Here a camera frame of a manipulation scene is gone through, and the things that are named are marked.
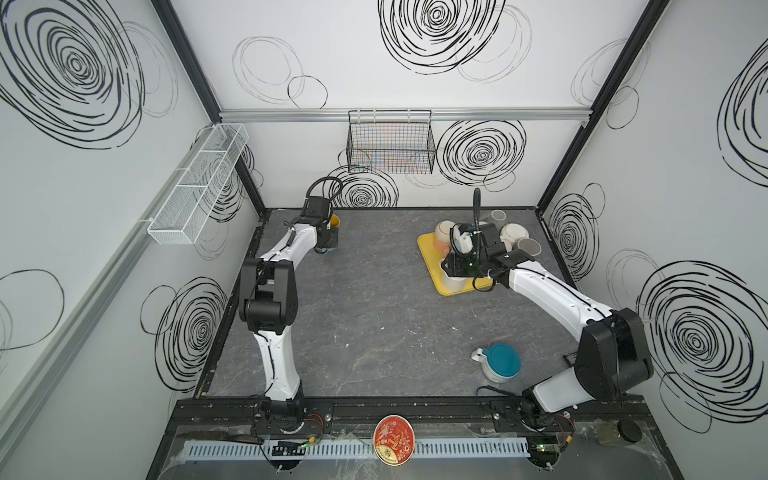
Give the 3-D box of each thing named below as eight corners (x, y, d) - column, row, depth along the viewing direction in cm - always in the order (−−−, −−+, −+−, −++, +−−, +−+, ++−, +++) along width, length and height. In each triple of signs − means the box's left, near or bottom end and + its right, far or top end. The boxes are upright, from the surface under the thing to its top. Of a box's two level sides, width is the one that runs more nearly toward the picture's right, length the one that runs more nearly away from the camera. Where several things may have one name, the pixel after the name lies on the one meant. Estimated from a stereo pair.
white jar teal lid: (476, 383, 81) (484, 374, 74) (471, 354, 86) (478, 343, 79) (512, 383, 81) (524, 374, 74) (505, 354, 86) (515, 343, 79)
